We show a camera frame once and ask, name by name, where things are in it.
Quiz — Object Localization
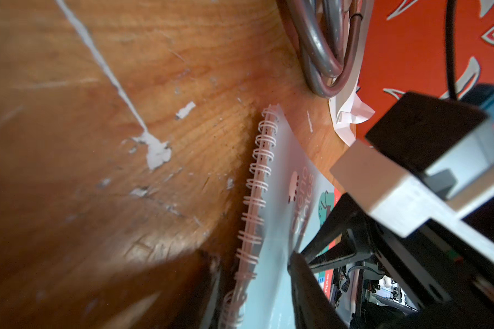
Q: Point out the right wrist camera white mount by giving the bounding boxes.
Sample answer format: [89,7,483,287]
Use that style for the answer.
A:
[330,84,494,272]

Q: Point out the teal steno notes notebook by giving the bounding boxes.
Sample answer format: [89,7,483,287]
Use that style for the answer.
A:
[218,105,341,328]

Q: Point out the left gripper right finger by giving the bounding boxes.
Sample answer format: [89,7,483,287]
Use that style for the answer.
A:
[288,252,348,328]

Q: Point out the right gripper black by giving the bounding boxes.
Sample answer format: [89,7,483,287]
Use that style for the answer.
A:
[301,193,494,328]

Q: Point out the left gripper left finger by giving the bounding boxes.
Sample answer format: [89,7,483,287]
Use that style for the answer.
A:
[169,250,222,328]

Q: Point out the large coiled metal hose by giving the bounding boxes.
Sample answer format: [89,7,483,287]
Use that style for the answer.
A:
[275,0,365,99]

